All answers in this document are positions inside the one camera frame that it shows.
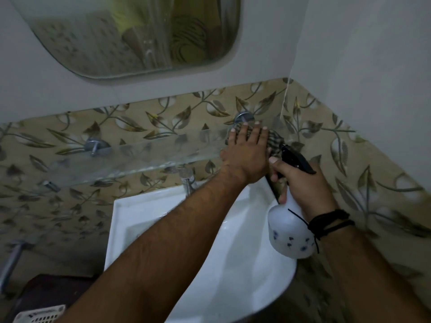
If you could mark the wall mirror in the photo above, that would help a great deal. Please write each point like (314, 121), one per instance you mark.
(134, 33)

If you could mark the person's left middle finger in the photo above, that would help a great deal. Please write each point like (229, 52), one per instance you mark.
(257, 131)

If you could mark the checkered cleaning cloth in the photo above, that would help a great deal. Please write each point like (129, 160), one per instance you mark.
(274, 141)

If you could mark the chrome faucet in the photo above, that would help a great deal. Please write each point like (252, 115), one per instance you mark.
(188, 183)

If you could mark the dark bin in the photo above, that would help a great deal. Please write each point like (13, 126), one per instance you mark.
(50, 292)

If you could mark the person's left hand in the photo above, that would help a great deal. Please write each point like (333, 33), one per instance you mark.
(247, 158)

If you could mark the person's right hand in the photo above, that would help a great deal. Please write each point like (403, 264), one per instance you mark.
(309, 195)

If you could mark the chrome pipe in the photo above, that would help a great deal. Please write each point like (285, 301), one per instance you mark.
(10, 265)

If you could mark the person's right forearm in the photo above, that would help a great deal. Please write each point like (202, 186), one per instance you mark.
(367, 275)

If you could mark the white plastic basket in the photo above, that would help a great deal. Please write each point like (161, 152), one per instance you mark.
(40, 314)

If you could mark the black thread wristband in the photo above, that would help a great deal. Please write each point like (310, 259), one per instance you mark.
(331, 221)

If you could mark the white spray bottle black trigger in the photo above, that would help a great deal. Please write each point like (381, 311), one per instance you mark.
(289, 232)

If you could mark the person's right thumb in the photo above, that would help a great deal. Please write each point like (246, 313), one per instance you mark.
(278, 164)

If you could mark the glass wall shelf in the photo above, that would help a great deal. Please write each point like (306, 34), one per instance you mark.
(134, 158)

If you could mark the person's left forearm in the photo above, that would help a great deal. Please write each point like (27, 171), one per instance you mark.
(158, 252)

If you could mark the person's left little finger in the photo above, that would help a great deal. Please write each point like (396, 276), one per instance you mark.
(234, 137)

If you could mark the white ceramic sink basin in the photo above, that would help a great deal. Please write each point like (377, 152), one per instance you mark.
(235, 259)

